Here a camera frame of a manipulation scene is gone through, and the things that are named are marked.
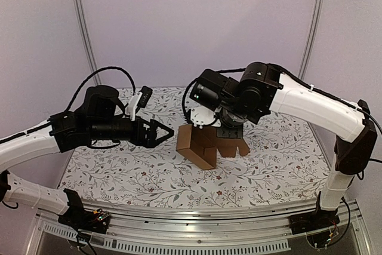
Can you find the brown cardboard box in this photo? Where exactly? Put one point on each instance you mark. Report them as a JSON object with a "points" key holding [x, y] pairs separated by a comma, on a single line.
{"points": [[201, 146]]}

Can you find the left aluminium corner post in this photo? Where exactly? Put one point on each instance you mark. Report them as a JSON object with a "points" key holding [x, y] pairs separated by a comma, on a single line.
{"points": [[85, 36]]}

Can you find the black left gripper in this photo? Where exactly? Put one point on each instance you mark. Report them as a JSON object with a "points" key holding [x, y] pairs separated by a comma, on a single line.
{"points": [[149, 141]]}

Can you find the floral patterned table mat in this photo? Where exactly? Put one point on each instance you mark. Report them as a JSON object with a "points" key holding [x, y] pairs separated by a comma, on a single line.
{"points": [[284, 164]]}

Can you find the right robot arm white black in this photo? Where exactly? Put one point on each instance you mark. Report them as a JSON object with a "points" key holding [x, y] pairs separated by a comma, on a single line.
{"points": [[266, 88]]}

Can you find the curved aluminium rail base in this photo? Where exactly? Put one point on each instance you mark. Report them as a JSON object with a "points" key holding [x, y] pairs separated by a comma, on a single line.
{"points": [[244, 230]]}

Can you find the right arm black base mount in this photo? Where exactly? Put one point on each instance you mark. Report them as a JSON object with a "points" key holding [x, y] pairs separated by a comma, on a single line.
{"points": [[313, 221]]}

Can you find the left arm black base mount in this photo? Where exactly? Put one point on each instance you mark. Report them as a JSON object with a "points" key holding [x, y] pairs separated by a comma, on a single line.
{"points": [[78, 218]]}

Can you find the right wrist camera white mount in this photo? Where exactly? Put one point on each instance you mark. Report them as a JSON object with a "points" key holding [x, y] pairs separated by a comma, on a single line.
{"points": [[202, 117]]}

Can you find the aluminium corner post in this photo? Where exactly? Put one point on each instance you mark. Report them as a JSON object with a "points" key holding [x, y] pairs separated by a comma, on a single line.
{"points": [[85, 36], [317, 8]]}

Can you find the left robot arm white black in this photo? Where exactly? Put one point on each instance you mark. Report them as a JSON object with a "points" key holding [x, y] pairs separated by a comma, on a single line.
{"points": [[101, 117]]}

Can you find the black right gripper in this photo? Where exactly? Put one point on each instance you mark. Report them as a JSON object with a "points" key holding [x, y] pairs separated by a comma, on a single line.
{"points": [[230, 131]]}

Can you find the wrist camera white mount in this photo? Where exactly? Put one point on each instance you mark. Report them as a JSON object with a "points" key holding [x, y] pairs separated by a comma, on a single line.
{"points": [[138, 101], [202, 117]]}

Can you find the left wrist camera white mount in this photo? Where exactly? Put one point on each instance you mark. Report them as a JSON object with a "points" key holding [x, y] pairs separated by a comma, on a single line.
{"points": [[138, 101]]}

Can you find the right aluminium corner post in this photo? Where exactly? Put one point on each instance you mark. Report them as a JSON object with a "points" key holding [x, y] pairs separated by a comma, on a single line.
{"points": [[317, 8]]}

